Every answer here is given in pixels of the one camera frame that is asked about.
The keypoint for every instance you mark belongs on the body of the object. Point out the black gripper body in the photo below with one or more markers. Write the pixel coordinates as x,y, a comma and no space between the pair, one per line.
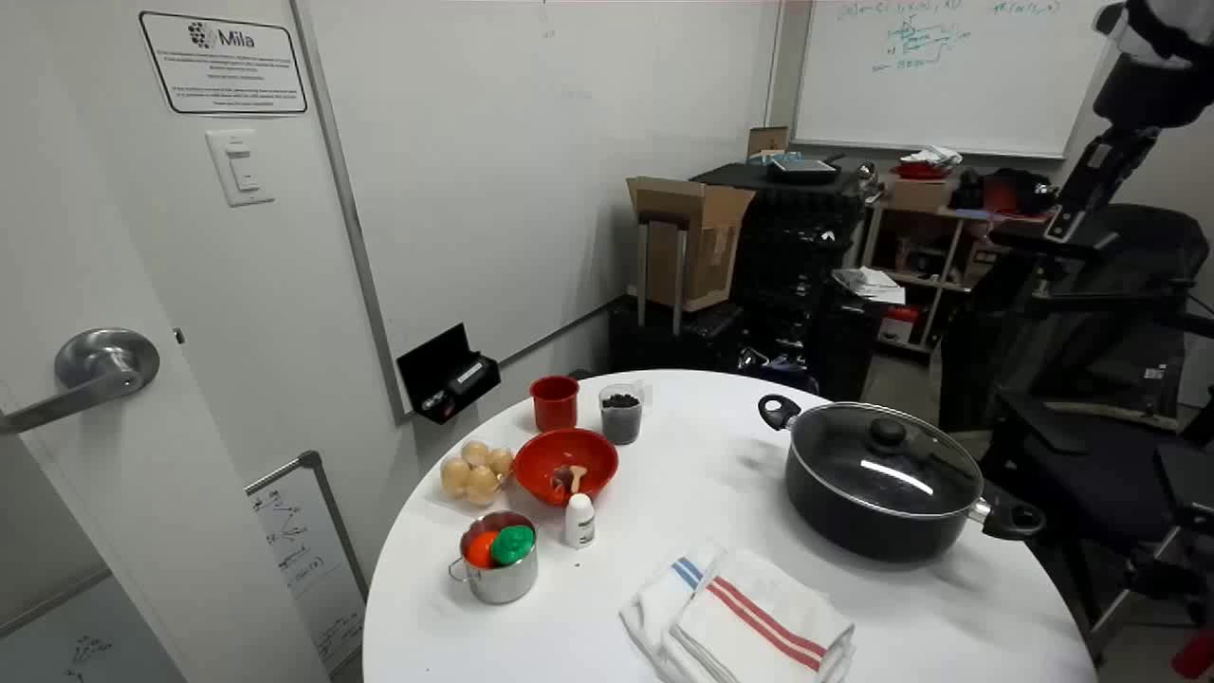
1113,164

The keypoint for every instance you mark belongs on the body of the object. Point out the glass pot lid black knob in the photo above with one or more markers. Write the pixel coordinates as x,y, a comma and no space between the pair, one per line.
885,470

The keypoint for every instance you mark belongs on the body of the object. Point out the white black Franka robot arm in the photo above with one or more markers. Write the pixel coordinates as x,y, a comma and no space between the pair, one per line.
1161,78

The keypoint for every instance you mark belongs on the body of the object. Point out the wooden shelf with items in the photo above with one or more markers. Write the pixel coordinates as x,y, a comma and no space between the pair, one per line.
932,246

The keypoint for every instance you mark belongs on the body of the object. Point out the black storage cabinet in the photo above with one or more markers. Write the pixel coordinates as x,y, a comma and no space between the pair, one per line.
789,252

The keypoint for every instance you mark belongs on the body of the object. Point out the open cardboard box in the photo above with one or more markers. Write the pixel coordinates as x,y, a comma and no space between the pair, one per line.
688,239

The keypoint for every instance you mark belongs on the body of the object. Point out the clear cup with dark contents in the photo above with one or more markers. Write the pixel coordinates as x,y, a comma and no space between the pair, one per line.
618,417

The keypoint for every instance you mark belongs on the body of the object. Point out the white towel with red stripe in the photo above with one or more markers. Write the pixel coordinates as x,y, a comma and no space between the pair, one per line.
760,618

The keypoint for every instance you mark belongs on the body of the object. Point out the red cup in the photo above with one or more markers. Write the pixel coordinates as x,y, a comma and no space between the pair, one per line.
554,405

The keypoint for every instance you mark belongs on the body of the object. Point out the white towel with blue stripe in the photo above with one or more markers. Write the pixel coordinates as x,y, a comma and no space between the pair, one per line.
650,608

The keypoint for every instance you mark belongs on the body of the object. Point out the red plastic bowl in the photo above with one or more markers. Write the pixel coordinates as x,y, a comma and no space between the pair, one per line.
539,459

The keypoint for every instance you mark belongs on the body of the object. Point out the green ball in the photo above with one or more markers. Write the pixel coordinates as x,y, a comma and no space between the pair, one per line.
513,545

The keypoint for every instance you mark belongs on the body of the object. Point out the orange ball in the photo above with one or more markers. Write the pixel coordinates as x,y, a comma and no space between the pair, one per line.
480,548

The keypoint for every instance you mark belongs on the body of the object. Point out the white framed door sign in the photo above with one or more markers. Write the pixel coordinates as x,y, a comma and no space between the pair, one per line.
225,62

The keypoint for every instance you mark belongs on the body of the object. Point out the wall whiteboard with writing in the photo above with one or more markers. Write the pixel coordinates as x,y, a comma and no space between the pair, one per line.
948,78

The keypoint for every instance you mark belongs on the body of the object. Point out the small whiteboard leaning on wall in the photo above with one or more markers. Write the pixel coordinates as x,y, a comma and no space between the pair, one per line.
310,554

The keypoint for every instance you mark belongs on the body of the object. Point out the white light switch plate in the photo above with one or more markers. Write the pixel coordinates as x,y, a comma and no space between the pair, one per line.
240,169

